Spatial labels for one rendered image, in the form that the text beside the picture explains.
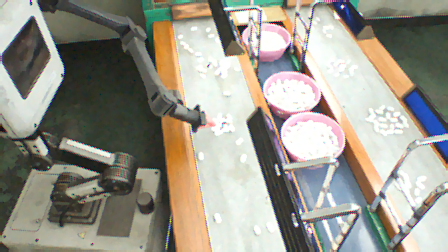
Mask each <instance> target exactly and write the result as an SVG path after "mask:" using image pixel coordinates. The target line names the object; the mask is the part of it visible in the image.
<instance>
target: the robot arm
mask: <svg viewBox="0 0 448 252"><path fill-rule="evenodd" d="M36 1H37V4H38V7H39V8H40V11H41V12H50V13H52V14H54V13H55V12H56V11H57V10H58V11H65V12H69V13H71V14H75V15H76V16H80V17H82V18H85V19H87V20H90V21H91V22H92V21H93V22H95V23H96V24H97V23H98V24H100V25H102V26H105V27H107V28H110V29H112V30H114V31H115V32H117V33H118V34H119V37H120V38H121V41H122V42H123V44H122V47H123V50H124V52H125V53H126V54H127V55H131V56H132V55H133V56H132V57H133V59H134V60H135V64H136V65H137V68H138V70H139V72H140V75H141V76H142V80H143V82H144V83H145V87H146V89H147V96H148V98H149V100H148V102H149V104H150V107H151V111H152V113H154V114H155V115H156V116H162V117H163V118H164V117H165V116H166V115H167V114H168V113H169V116H170V117H172V118H174V119H178V120H180V121H184V122H186V123H189V124H191V127H192V132H193V133H196V132H197V131H198V130H200V129H203V128H206V127H215V126H216V123H215V122H213V119H211V118H210V116H209V115H208V114H207V112H206V111H204V110H203V111H202V112H201V108H200V107H201V105H199V104H197V105H196V107H195V108H194V109H193V110H192V109H191V108H189V107H185V106H183V99H182V96H181V92H180V91H178V90H176V89H174V90H172V89H169V90H168V91H167V89H166V87H164V84H162V82H161V80H160V78H159V77H158V74H157V73H156V69H155V67H154V66H153V63H152V62H151V59H150V57H149V56H148V53H147V51H146V47H145V43H144V40H145V39H146V38H147V35H146V34H145V33H144V30H143V29H142V28H140V27H139V26H137V25H135V24H134V23H133V21H132V20H131V19H130V18H129V17H127V16H124V17H123V16H121V17H119V16H117V15H113V14H111V13H108V12H106V11H104V10H102V9H99V8H97V7H95V6H93V5H90V4H88V3H86V2H84V1H81V0H36ZM207 122H209V123H207ZM197 129H198V130H197Z"/></svg>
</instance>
